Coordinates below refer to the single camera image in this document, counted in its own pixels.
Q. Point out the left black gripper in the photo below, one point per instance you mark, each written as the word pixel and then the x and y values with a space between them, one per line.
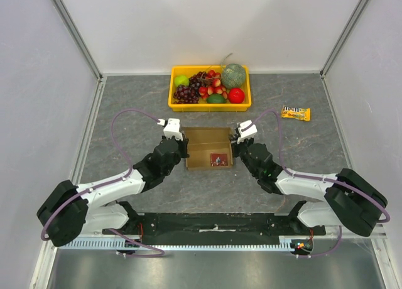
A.
pixel 184 144

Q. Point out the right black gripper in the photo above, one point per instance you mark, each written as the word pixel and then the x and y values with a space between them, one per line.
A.
pixel 239 146

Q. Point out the red sachet packet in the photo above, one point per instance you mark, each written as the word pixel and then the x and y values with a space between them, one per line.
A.
pixel 218 159

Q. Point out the brown cardboard box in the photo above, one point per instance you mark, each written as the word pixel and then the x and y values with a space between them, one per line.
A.
pixel 206 140

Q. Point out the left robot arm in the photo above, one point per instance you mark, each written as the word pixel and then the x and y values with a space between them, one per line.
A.
pixel 71 210

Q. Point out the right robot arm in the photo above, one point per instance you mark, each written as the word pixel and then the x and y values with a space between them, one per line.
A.
pixel 338 199

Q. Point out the red apple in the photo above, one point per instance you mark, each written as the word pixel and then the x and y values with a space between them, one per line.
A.
pixel 236 96

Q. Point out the green avocado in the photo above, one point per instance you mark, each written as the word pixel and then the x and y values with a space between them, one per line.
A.
pixel 216 99

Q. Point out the dark purple grape bunch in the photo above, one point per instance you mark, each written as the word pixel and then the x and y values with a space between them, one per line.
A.
pixel 186 95

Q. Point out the red grape bunch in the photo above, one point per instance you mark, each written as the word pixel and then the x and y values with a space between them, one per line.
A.
pixel 213 87

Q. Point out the yellow candy bag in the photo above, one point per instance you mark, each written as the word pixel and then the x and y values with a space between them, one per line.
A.
pixel 298 113

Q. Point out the netted green melon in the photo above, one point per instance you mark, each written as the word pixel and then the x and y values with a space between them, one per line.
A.
pixel 233 75

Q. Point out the green apple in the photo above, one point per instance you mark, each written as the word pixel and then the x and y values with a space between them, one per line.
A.
pixel 181 80

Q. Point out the upper purple grape bunch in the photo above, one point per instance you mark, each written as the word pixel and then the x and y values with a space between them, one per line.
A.
pixel 198 80

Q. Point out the yellow plastic bin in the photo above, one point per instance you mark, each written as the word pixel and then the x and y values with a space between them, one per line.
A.
pixel 204 106

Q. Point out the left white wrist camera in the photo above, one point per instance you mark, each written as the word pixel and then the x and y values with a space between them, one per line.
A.
pixel 171 128

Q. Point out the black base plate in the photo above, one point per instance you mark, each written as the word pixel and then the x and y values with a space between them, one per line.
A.
pixel 157 224

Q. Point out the slotted cable duct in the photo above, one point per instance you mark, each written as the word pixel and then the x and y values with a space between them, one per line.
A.
pixel 120 244

